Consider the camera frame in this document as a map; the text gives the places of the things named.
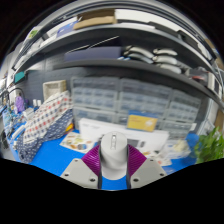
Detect teal rectangular box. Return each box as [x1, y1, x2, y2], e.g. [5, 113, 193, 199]
[13, 70, 27, 84]

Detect dark wall shelf unit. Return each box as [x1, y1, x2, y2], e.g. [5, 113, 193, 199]
[13, 8, 224, 111]

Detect navy polka dot cloth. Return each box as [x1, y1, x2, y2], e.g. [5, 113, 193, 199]
[15, 108, 75, 164]

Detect red blue checked cloth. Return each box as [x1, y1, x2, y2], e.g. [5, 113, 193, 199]
[22, 90, 73, 144]

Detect clear plastic packet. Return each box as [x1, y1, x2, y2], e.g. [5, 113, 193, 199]
[166, 139, 193, 159]

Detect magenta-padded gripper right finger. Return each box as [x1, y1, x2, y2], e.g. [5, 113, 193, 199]
[126, 143, 168, 190]

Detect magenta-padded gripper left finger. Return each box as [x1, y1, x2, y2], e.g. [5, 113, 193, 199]
[60, 143, 103, 190]

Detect yellow and blue box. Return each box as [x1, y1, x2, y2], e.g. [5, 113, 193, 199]
[126, 111, 159, 133]

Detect long white keyboard box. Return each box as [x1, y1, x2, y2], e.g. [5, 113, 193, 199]
[78, 117, 170, 153]

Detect purple bag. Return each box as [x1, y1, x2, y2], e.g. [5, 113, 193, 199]
[13, 95, 26, 114]

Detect grey small-parts drawer cabinet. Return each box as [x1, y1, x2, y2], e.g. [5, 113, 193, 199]
[116, 78, 173, 126]
[70, 76, 121, 129]
[159, 88, 203, 139]

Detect green potted plant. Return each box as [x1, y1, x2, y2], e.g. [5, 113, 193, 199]
[193, 125, 224, 164]

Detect white computer mouse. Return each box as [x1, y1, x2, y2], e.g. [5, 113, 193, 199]
[99, 131, 129, 181]

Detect colourful sticker sheet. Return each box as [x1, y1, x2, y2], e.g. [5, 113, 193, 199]
[143, 149, 173, 167]
[59, 131, 98, 154]

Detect white woven basket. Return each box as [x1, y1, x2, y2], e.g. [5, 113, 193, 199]
[42, 79, 68, 102]

